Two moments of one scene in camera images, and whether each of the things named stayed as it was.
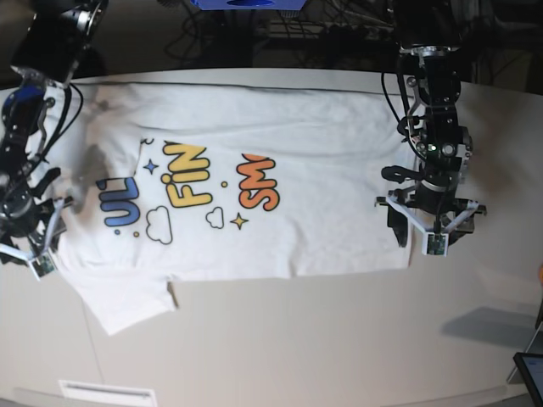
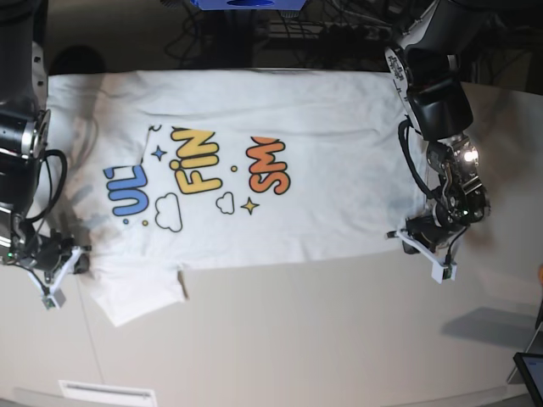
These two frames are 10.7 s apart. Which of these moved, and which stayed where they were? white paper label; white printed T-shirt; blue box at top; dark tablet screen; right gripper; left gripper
Moved: right gripper; white printed T-shirt; left gripper
Stayed: dark tablet screen; white paper label; blue box at top
